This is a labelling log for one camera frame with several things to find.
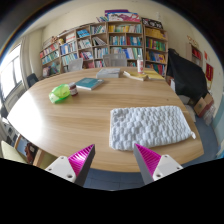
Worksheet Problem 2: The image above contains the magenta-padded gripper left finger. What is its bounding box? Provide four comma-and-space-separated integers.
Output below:
44, 143, 96, 187

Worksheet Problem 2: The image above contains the wooden bookshelf with books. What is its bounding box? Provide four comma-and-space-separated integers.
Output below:
39, 9, 169, 79

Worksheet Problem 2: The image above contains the black cloth cover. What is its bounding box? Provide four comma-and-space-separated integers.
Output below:
165, 48, 209, 98

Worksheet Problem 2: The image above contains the green plastic bag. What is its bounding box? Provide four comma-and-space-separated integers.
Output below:
48, 83, 71, 104

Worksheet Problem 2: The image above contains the red wall poster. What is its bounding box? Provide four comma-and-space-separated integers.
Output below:
205, 63, 214, 82

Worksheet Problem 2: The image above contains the yellow book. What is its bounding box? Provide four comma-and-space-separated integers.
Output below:
123, 70, 149, 82

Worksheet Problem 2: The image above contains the white bottle with red label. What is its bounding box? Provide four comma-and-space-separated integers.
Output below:
136, 54, 145, 75

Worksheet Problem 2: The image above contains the window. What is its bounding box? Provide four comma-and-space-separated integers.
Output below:
0, 43, 24, 101

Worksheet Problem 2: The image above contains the grey mesh chair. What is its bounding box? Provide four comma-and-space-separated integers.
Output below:
102, 53, 128, 68

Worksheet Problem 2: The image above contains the yellow-green chair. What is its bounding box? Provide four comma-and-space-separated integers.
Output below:
0, 139, 29, 164

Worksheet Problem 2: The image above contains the white chair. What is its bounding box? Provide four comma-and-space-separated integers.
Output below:
67, 58, 84, 73

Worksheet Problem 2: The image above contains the small wall shelf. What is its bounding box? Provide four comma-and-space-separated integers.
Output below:
189, 43, 204, 68

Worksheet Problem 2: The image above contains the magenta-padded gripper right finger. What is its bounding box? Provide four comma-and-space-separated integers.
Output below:
133, 143, 184, 186

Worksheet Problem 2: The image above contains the dark office chair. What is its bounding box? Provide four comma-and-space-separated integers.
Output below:
25, 72, 39, 88

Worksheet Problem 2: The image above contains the cardboard box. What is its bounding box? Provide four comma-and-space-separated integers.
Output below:
193, 93, 215, 118

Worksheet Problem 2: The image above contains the teal book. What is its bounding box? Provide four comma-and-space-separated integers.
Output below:
74, 77, 105, 91

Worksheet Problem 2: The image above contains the white waffle towel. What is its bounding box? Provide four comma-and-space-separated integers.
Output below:
109, 105, 197, 152

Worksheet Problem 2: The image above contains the grey book stack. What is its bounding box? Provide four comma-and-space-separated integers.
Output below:
95, 67, 122, 80

